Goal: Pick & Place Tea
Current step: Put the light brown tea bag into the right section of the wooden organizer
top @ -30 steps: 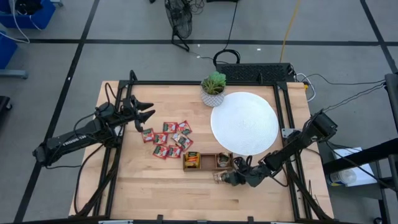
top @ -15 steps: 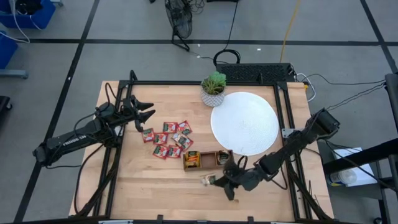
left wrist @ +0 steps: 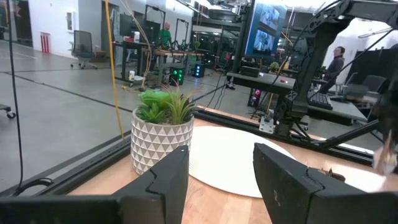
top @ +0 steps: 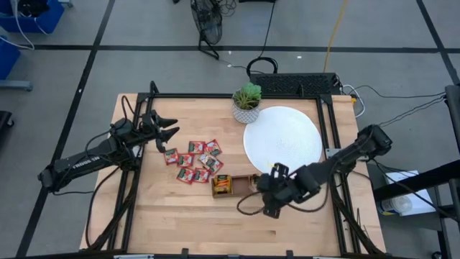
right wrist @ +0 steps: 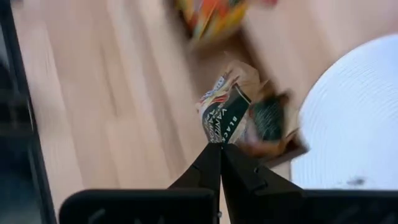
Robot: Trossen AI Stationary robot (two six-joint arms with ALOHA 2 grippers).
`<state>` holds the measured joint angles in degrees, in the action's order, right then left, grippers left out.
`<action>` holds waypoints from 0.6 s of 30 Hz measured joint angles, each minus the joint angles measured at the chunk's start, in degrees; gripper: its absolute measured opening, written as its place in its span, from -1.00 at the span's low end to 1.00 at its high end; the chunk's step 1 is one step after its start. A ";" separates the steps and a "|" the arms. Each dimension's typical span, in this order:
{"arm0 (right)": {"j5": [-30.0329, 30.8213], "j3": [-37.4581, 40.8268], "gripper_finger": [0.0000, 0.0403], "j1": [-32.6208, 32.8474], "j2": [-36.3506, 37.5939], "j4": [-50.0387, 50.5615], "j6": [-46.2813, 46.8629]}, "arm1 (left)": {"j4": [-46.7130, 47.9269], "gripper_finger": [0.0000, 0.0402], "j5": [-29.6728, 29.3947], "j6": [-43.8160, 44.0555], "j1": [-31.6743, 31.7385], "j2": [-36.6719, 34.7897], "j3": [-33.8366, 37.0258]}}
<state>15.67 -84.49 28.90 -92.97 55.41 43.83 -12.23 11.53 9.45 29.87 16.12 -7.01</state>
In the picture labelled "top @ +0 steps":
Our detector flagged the large blue bin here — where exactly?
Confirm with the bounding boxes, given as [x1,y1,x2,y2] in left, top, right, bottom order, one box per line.
[0,0,66,35]

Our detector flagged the black metal stand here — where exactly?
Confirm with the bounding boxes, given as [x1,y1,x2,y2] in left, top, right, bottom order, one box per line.
[372,83,460,259]

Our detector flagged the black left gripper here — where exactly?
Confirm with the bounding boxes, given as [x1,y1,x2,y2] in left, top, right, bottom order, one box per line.
[136,109,181,154]

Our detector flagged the black wire floor fan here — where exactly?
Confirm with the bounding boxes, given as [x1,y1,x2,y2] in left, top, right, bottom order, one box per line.
[189,0,224,61]

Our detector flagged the grey stand foot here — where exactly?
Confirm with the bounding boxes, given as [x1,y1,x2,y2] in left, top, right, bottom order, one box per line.
[0,79,34,92]

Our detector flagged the black hanging cable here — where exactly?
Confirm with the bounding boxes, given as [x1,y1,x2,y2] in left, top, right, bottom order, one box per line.
[245,0,280,78]

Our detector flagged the wooden tea organizer box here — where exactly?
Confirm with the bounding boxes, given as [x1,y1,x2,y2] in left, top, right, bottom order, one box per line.
[211,173,260,199]

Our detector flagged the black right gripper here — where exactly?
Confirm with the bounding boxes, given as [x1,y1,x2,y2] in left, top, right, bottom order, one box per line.
[255,162,306,219]

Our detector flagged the white round placemat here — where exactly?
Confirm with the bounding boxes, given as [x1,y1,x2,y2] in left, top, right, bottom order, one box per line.
[242,105,323,175]

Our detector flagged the black table frame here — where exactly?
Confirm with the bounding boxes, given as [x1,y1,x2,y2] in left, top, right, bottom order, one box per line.
[80,81,387,259]

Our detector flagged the succulent in white patterned pot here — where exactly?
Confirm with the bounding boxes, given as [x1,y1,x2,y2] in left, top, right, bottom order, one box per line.
[231,81,263,125]

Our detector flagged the red strawberry tea packet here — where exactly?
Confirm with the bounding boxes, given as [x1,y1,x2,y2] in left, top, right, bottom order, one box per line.
[175,167,197,185]
[188,140,206,155]
[193,167,212,184]
[163,147,180,166]
[203,138,223,158]
[177,153,196,168]

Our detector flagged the tan vanilla tea packet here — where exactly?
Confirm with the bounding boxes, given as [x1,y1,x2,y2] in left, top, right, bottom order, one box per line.
[198,153,224,176]

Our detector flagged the yellow hanging cable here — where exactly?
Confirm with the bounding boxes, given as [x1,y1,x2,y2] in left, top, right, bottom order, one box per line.
[322,0,349,73]

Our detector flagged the small blue bin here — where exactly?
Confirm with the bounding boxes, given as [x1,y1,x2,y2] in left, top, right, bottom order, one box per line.
[0,35,22,81]

